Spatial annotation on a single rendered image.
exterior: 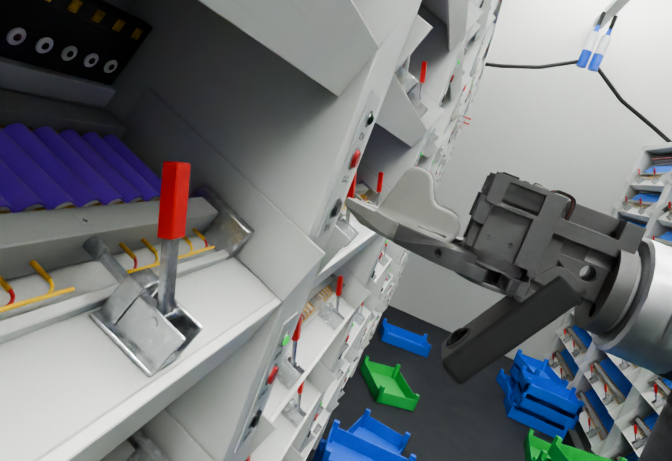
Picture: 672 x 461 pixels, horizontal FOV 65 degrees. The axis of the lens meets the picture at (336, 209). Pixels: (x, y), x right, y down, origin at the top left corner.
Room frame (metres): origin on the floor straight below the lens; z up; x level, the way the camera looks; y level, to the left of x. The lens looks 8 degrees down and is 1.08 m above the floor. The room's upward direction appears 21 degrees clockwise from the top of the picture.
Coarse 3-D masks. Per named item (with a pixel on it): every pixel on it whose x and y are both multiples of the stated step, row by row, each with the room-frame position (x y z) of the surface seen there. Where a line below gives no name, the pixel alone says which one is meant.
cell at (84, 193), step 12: (12, 132) 0.28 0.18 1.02; (24, 132) 0.28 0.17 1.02; (24, 144) 0.28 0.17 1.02; (36, 144) 0.28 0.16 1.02; (36, 156) 0.28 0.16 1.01; (48, 156) 0.28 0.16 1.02; (48, 168) 0.28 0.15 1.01; (60, 168) 0.28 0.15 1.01; (60, 180) 0.27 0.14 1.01; (72, 180) 0.28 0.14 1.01; (72, 192) 0.27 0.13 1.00; (84, 192) 0.28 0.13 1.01; (84, 204) 0.27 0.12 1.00
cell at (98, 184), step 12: (36, 132) 0.30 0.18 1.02; (48, 132) 0.30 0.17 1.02; (48, 144) 0.30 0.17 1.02; (60, 144) 0.30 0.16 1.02; (60, 156) 0.30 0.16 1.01; (72, 156) 0.30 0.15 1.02; (72, 168) 0.30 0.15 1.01; (84, 168) 0.30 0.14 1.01; (84, 180) 0.29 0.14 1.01; (96, 180) 0.30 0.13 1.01; (96, 192) 0.29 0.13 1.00; (108, 192) 0.29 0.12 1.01; (108, 204) 0.29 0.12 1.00
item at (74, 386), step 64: (0, 64) 0.29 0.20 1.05; (128, 128) 0.42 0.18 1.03; (192, 192) 0.40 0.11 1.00; (256, 192) 0.39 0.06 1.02; (128, 256) 0.29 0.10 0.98; (192, 256) 0.34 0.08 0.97; (256, 256) 0.39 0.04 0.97; (320, 256) 0.38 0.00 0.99; (0, 320) 0.19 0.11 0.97; (64, 320) 0.21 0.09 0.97; (256, 320) 0.33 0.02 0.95; (0, 384) 0.17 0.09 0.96; (64, 384) 0.19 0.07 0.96; (128, 384) 0.21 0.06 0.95; (192, 384) 0.30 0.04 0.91; (0, 448) 0.15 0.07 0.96; (64, 448) 0.16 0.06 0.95
